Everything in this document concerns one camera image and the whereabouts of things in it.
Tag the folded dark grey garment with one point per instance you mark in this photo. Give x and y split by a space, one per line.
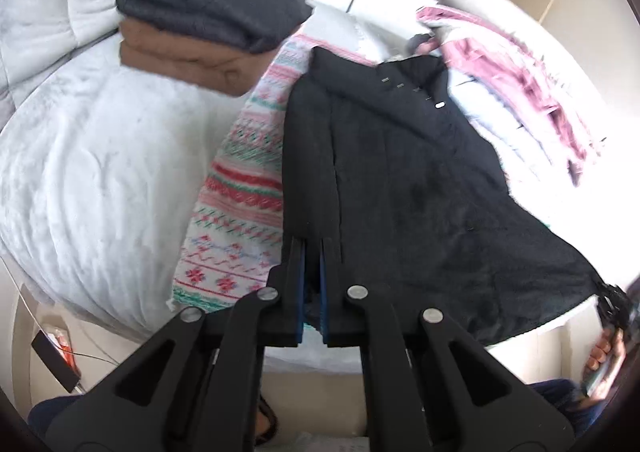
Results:
215 6

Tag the black phone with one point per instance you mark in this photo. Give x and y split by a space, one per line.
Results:
55 362

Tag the person's leg in jeans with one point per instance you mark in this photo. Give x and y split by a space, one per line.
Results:
570 402
55 414

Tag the folded brown garment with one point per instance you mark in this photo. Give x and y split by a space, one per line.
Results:
175 56

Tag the person's foot in slipper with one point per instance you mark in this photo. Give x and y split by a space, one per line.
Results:
266 419

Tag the red green patterned blanket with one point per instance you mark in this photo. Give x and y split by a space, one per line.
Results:
235 212

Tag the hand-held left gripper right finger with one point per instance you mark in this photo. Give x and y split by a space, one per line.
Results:
323 294

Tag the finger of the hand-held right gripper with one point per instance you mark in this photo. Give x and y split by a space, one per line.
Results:
604 292

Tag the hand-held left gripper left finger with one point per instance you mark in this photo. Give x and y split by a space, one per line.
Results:
299 292

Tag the black coat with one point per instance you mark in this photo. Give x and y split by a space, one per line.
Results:
400 192

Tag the light blue garment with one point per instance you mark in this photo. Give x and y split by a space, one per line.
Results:
500 131

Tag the white bed quilt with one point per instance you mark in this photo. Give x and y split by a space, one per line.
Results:
100 182

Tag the person's right hand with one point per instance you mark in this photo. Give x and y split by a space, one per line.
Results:
602 347

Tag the pink white clothes pile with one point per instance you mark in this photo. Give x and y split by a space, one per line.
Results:
505 66

